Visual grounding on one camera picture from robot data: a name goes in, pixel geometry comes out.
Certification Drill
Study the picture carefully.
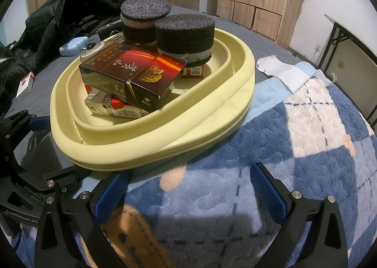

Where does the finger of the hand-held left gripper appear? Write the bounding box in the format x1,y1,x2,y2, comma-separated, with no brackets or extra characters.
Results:
0,110,53,139
18,165,79,198

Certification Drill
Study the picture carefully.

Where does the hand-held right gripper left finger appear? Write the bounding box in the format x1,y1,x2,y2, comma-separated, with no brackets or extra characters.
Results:
35,171,131,268

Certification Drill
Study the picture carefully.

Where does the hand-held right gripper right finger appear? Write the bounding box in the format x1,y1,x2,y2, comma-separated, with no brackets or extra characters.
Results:
250,162,348,268

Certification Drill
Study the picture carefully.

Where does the yellow plastic basin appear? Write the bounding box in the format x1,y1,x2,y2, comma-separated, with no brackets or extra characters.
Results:
50,28,255,172

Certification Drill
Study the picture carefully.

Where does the round metal tin black knob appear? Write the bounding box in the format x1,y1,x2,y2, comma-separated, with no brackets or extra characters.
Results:
80,41,108,59

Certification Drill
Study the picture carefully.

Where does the dark red cigarette carton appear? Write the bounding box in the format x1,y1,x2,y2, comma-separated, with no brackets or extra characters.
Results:
78,44,187,112

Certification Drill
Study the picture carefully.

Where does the black foam cylinder thin lid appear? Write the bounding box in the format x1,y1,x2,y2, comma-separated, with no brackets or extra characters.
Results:
120,0,172,47

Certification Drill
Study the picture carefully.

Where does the black foam cylinder thick top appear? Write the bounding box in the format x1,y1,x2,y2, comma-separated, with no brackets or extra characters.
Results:
154,14,215,68

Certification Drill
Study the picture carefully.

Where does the red white cigarette pack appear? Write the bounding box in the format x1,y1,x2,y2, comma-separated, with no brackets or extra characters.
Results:
15,71,36,98

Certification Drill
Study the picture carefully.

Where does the blue white checkered blanket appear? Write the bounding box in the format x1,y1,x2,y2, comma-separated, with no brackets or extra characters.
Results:
18,62,377,268

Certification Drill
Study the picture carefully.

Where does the red silver cigarette pack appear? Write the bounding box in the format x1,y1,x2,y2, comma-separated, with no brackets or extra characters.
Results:
84,88,151,119

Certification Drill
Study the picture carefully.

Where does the light blue case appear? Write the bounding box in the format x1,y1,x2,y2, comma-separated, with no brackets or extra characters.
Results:
59,36,89,57

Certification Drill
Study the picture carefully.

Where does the black jacket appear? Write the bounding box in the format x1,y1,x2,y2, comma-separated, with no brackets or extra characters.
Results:
0,0,124,109

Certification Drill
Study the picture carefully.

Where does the white cloth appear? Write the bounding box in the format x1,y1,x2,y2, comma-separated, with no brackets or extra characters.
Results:
255,55,336,93

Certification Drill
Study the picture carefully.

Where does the black folding table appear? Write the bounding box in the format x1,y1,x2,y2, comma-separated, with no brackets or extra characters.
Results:
316,14,377,80

